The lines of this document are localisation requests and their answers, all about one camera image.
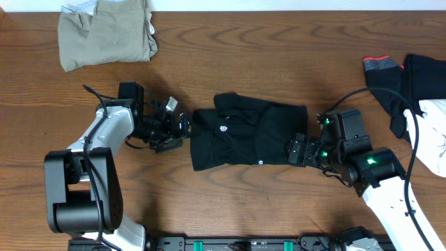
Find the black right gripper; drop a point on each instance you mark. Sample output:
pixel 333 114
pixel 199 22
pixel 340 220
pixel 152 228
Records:
pixel 309 157

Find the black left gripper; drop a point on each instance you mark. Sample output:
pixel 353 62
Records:
pixel 184 125

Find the black polo shirt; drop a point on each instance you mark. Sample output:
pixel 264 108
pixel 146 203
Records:
pixel 241 130

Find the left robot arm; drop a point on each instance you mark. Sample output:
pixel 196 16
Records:
pixel 83 194

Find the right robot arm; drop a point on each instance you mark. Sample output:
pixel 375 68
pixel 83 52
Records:
pixel 378 177

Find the black garment with red trim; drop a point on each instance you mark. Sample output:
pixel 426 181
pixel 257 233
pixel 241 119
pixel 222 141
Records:
pixel 418 78

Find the white printed t-shirt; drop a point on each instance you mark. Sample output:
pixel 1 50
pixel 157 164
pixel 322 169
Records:
pixel 431 147

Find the folded khaki pants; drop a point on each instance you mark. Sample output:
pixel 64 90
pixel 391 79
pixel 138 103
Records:
pixel 98 32

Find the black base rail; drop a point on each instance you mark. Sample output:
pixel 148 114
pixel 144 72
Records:
pixel 357 238

